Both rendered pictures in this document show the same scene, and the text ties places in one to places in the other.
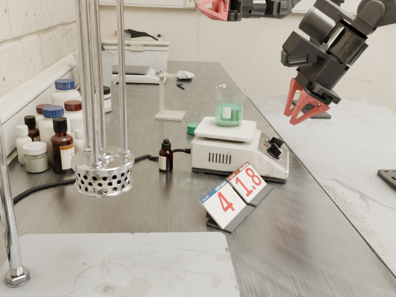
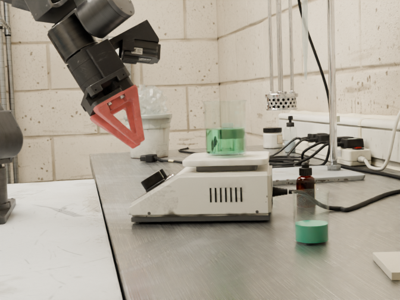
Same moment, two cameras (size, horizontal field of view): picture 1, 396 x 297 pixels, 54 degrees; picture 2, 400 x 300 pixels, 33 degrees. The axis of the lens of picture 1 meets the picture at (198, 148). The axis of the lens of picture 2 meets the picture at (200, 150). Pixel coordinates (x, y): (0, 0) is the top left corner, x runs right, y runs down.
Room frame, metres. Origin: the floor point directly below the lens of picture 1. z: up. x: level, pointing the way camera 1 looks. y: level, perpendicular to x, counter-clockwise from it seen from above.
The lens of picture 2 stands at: (1.77, -0.18, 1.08)
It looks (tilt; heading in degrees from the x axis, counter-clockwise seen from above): 5 degrees down; 175
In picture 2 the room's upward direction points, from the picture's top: 2 degrees counter-clockwise
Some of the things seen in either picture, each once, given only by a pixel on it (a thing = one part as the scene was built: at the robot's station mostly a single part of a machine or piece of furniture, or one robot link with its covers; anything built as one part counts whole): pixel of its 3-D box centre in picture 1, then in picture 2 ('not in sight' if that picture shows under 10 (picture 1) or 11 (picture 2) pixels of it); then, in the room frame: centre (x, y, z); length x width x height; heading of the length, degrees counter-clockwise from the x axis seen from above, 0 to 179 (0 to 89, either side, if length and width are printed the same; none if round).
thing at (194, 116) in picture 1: (194, 122); (311, 216); (0.99, 0.01, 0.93); 0.04 x 0.04 x 0.06
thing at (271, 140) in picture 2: not in sight; (272, 137); (-0.36, 0.23, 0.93); 0.06 x 0.06 x 0.06
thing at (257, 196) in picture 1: (250, 182); not in sight; (0.66, -0.10, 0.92); 0.09 x 0.06 x 0.04; 151
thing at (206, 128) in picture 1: (226, 128); (227, 158); (0.78, -0.06, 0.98); 0.12 x 0.12 x 0.01; 78
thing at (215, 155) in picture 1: (237, 148); (211, 188); (0.78, -0.08, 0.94); 0.22 x 0.13 x 0.08; 78
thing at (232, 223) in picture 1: (227, 204); not in sight; (0.57, -0.05, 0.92); 0.09 x 0.06 x 0.04; 151
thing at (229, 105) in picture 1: (228, 107); (226, 130); (0.80, -0.06, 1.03); 0.07 x 0.06 x 0.08; 29
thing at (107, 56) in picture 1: (99, 74); not in sight; (1.35, 0.36, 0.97); 0.18 x 0.13 x 0.15; 127
